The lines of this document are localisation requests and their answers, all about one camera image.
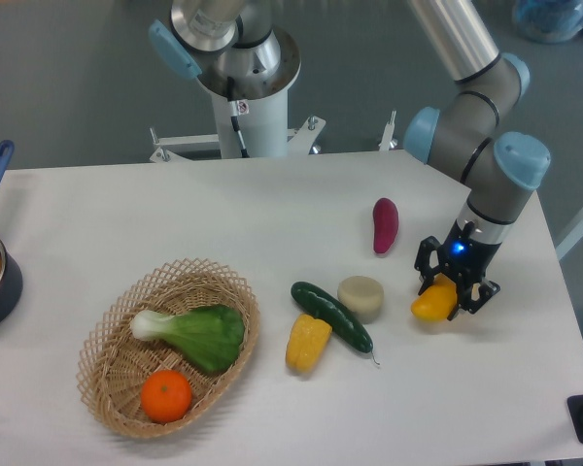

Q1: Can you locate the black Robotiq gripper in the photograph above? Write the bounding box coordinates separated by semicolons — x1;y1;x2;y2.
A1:
414;221;501;321

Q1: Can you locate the yellow mango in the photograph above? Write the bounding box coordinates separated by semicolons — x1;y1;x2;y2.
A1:
411;274;458;321

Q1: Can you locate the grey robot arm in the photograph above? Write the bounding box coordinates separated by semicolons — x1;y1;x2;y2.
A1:
149;1;550;319

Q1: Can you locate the purple sweet potato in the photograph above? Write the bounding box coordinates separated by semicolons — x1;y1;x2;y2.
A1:
372;197;399;254

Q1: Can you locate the dark green cucumber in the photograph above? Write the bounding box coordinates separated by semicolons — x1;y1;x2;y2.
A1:
291;282;378;365

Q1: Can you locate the yellow bell pepper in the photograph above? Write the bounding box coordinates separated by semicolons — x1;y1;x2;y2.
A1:
286;314;332;374

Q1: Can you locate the green bok choy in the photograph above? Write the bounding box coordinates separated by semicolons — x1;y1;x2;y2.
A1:
129;304;245;375

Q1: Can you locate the blue plastic bag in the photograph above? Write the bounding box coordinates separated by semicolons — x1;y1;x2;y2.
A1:
511;0;583;44

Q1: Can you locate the woven wicker basket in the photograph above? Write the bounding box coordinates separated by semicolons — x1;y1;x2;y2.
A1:
77;258;260;439

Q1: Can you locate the orange tangerine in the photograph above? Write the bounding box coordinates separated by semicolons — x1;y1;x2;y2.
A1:
140;370;192;423

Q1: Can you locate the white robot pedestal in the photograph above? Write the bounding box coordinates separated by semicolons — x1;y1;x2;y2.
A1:
148;28;399;164

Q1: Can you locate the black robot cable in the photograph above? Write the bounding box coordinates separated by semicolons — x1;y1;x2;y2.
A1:
224;76;251;159

